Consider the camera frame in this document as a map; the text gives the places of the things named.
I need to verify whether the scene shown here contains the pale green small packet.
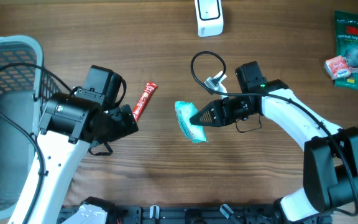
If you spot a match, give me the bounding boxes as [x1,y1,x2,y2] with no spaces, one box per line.
[175,101,208,143]

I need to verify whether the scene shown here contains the red small packet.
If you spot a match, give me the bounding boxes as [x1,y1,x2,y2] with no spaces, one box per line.
[132,82,158,122]

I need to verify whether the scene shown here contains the red white small carton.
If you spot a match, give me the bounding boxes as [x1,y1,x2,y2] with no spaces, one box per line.
[324,55,351,80]

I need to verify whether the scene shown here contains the green 3M gloves packet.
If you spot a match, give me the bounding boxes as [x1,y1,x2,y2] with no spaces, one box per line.
[334,11,358,90]

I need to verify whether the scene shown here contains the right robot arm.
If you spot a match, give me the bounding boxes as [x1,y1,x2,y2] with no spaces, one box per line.
[190,62,358,223]

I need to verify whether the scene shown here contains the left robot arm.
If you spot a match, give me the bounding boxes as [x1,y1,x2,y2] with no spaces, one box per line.
[9,65,139,223]

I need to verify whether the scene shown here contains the white barcode scanner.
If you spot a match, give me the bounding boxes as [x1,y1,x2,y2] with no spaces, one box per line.
[194,0,224,37]

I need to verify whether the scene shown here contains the grey plastic shopping basket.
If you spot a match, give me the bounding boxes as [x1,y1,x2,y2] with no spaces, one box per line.
[0,35,60,220]

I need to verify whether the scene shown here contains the black right camera cable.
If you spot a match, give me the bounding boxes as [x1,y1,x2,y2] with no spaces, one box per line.
[190,50,358,217]

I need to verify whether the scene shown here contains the black camera cable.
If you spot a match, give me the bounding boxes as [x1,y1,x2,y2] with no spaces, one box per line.
[190,50,358,217]
[0,62,74,224]

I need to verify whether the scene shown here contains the black left camera cable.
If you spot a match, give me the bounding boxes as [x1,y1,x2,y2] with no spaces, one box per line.
[0,62,74,224]

